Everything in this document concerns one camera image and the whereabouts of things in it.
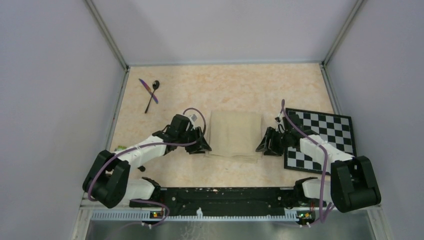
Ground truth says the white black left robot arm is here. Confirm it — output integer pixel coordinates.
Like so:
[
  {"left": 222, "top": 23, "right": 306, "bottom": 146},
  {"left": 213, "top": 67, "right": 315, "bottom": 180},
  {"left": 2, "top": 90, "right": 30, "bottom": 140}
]
[{"left": 82, "top": 114, "right": 212, "bottom": 209}]

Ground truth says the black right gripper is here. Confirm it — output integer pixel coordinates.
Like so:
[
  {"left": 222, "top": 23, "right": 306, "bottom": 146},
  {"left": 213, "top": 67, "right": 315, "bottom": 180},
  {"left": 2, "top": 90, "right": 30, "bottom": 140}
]
[{"left": 256, "top": 126, "right": 291, "bottom": 157}]

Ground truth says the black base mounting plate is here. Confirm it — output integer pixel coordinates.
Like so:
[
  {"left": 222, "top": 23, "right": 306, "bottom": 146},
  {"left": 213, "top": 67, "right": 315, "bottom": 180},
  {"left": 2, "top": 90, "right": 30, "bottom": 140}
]
[{"left": 129, "top": 187, "right": 319, "bottom": 217}]

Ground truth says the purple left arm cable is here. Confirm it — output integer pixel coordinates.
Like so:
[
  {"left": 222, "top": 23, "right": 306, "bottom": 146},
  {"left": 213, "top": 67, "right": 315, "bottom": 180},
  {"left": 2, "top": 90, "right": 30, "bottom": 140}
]
[{"left": 86, "top": 107, "right": 207, "bottom": 229}]

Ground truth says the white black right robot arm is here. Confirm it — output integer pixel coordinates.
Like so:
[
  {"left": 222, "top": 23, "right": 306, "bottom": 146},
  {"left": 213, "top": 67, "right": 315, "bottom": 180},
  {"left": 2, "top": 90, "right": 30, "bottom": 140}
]
[{"left": 256, "top": 114, "right": 382, "bottom": 213}]

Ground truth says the green white small package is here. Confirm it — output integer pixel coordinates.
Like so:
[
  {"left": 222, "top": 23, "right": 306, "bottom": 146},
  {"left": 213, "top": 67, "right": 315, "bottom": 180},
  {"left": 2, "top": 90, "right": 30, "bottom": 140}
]
[{"left": 114, "top": 145, "right": 127, "bottom": 152}]

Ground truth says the aluminium front rail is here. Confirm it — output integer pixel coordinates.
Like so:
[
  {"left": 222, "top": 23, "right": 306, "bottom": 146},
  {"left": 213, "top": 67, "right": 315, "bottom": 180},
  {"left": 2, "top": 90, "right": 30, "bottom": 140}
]
[{"left": 79, "top": 186, "right": 382, "bottom": 222}]

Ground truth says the black spoon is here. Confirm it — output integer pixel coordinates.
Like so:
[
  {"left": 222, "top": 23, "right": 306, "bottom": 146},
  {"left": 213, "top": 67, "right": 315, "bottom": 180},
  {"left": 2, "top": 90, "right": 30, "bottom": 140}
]
[{"left": 144, "top": 80, "right": 160, "bottom": 114}]

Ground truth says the iridescent purple knife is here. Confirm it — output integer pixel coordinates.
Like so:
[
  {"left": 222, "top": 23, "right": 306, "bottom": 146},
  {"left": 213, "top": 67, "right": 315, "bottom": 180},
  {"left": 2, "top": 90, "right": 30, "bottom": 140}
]
[{"left": 138, "top": 78, "right": 159, "bottom": 104}]

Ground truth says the black white checkerboard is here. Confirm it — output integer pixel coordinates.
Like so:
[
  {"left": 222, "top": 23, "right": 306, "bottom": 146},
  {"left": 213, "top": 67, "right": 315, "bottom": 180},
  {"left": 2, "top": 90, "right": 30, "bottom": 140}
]
[{"left": 283, "top": 107, "right": 358, "bottom": 175}]

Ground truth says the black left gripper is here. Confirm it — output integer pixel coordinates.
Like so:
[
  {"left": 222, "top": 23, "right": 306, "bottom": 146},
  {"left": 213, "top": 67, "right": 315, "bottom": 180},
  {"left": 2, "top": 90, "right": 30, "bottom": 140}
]
[{"left": 177, "top": 126, "right": 212, "bottom": 155}]

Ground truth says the cream cloth napkin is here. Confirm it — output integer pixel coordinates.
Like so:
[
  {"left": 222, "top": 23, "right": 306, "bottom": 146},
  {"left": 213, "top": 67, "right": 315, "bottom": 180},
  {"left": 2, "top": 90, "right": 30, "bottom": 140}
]
[{"left": 205, "top": 110, "right": 263, "bottom": 164}]

